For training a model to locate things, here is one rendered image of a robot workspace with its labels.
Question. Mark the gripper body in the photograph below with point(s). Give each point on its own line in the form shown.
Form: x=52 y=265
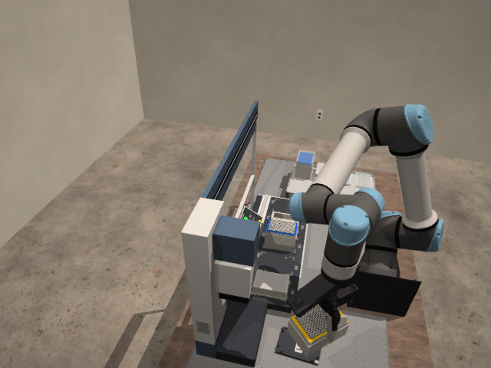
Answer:
x=346 y=289

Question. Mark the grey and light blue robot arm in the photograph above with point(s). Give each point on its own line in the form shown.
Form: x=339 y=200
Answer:
x=354 y=219

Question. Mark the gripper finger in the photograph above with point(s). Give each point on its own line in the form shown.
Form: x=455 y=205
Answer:
x=333 y=319

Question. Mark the yellow tip rack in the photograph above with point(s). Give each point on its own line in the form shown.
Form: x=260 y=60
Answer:
x=309 y=331

